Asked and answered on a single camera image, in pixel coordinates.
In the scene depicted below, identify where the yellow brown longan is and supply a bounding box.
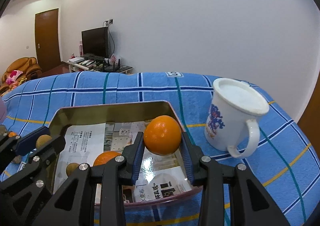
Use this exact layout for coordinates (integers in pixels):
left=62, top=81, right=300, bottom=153
left=36, top=134, right=52, bottom=150

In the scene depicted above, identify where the dark mangosteen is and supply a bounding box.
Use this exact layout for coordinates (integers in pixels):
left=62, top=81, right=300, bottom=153
left=11, top=156, right=22, bottom=164

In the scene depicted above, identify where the orange tangerine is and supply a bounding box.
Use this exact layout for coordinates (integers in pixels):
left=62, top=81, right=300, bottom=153
left=143, top=115, right=182, bottom=156
left=93, top=151, right=121, bottom=166
left=8, top=132, right=17, bottom=137

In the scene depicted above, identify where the purple electric kettle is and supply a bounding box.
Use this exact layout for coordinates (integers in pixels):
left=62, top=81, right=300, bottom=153
left=0, top=98, right=7, bottom=123

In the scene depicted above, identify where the blue plaid tablecloth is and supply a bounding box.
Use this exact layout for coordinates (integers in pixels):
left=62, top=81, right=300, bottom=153
left=1, top=72, right=319, bottom=225

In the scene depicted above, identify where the paper leaflet in tin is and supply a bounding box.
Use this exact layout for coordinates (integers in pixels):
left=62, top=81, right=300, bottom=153
left=53, top=121, right=193, bottom=203

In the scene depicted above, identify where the pink floral cushion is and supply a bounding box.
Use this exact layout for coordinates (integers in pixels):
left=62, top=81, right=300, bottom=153
left=5, top=70, right=23, bottom=85

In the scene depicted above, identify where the orange leather sofa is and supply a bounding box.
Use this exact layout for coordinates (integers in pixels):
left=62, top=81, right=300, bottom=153
left=1, top=57, right=42, bottom=93

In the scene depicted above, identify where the pink metal tin box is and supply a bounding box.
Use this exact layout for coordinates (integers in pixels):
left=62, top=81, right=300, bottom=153
left=49, top=101, right=201, bottom=208

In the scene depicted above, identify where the white tv stand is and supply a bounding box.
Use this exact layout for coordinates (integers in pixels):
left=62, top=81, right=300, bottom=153
left=65, top=56, right=133, bottom=74

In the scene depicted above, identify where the white floral mug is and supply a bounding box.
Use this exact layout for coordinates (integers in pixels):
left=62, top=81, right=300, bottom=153
left=204, top=78, right=270, bottom=159

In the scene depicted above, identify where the pink box beside television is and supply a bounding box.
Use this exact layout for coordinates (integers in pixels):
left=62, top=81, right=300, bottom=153
left=79, top=41, right=84, bottom=57

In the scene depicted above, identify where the black wifi router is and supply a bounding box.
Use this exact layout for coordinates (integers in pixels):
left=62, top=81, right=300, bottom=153
left=103, top=59, right=126, bottom=73

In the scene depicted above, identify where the black television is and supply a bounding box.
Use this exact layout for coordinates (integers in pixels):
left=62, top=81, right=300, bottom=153
left=81, top=27, right=109, bottom=58

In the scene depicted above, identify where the brown wooden door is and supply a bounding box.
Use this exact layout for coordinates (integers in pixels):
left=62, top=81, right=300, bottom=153
left=34, top=8, right=61, bottom=72

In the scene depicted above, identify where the wall power socket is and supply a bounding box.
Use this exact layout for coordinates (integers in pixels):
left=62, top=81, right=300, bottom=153
left=103, top=19, right=113, bottom=27

